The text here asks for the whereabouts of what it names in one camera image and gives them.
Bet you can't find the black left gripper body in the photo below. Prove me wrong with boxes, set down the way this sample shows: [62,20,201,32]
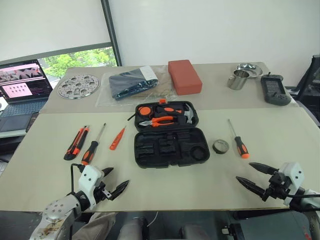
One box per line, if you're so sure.
[93,176,113,205]

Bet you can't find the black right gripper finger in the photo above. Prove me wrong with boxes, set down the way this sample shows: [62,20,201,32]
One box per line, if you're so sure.
[235,176,271,197]
[249,162,279,175]

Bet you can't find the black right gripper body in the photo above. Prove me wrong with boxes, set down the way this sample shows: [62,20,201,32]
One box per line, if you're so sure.
[261,171,291,202]

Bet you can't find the black orange screwdriver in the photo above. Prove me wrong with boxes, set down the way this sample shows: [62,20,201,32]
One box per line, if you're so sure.
[226,118,251,159]
[81,123,106,166]

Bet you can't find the orange tester pen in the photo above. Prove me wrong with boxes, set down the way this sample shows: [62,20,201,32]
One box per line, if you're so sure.
[109,126,128,151]

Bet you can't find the orange black utility knife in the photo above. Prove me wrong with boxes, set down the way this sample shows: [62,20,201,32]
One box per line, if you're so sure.
[63,125,90,161]

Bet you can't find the black tool case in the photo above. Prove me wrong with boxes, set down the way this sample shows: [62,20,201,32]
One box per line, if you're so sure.
[133,98,211,169]

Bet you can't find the beige cloth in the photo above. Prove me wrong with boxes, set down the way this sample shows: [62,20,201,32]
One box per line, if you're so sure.
[72,211,117,240]

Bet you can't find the dark rounded shape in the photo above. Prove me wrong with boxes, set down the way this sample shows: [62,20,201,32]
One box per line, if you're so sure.
[117,216,150,240]
[181,223,211,240]

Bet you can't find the grey tape roll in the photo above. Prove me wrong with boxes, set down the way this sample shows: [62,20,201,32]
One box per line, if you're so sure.
[212,139,230,155]

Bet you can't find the orange black tape measure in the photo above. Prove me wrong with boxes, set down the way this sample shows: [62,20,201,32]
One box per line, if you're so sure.
[138,105,153,118]

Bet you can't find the clear plastic bag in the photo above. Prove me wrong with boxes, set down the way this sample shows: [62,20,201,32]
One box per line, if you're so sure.
[96,65,176,108]

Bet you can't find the black handheld remote controller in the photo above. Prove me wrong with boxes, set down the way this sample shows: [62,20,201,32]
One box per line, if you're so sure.
[260,72,293,106]

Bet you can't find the perforated round metal plate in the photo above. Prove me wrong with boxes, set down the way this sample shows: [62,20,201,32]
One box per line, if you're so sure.
[57,74,101,100]

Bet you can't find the dark blue folded cloth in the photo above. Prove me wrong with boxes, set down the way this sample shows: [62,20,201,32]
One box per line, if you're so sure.
[108,66,159,101]

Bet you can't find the stainless steel cup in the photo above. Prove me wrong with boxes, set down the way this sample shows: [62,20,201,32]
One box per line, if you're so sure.
[227,69,251,90]

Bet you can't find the steel claw hammer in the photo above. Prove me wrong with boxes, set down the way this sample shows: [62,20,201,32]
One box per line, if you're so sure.
[174,104,196,125]

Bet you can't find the black mesh office chair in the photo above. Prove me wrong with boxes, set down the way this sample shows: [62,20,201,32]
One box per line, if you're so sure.
[284,54,320,126]

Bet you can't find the stainless steel bowl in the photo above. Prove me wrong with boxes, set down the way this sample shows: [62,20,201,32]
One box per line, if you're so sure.
[236,62,264,80]

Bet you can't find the red rectangular block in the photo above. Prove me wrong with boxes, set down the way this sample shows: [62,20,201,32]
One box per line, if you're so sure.
[167,59,203,96]

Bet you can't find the open laptop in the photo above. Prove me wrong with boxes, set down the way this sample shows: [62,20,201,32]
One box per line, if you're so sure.
[0,59,54,133]

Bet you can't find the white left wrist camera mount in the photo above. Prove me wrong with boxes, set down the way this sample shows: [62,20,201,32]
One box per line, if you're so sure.
[77,164,106,211]

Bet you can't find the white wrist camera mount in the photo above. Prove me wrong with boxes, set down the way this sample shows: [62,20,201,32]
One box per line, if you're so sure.
[278,161,305,207]
[77,164,106,211]

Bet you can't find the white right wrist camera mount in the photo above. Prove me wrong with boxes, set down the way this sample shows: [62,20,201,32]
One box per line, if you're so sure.
[278,161,305,207]

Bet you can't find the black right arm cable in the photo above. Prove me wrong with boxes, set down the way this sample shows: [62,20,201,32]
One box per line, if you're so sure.
[289,192,320,201]

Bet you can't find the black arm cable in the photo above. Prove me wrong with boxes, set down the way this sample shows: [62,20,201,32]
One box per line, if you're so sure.
[70,163,86,196]
[289,192,320,201]

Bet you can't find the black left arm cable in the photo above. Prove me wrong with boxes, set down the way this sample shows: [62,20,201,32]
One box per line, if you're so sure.
[70,163,86,196]

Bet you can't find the black base frame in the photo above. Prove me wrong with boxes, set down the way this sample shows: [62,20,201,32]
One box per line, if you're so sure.
[219,211,311,240]

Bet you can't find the thin white cable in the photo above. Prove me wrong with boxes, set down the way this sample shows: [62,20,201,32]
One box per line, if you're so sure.
[147,211,159,228]

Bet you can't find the orange handled pliers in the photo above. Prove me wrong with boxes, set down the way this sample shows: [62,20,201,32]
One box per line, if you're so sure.
[139,116,179,128]

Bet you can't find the black orange handle tool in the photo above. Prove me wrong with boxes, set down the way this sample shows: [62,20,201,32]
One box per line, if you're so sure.
[156,106,185,118]

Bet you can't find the dark window frame post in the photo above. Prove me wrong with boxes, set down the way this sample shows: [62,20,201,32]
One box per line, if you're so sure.
[100,0,123,67]

